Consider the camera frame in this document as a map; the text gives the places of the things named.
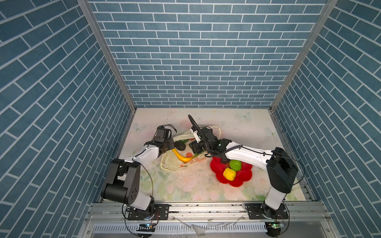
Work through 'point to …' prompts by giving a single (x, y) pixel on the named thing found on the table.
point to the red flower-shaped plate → (218, 167)
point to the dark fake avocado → (179, 146)
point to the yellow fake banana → (184, 159)
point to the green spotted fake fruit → (235, 165)
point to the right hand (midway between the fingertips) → (191, 140)
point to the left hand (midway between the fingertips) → (171, 142)
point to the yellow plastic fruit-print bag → (170, 161)
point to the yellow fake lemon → (229, 174)
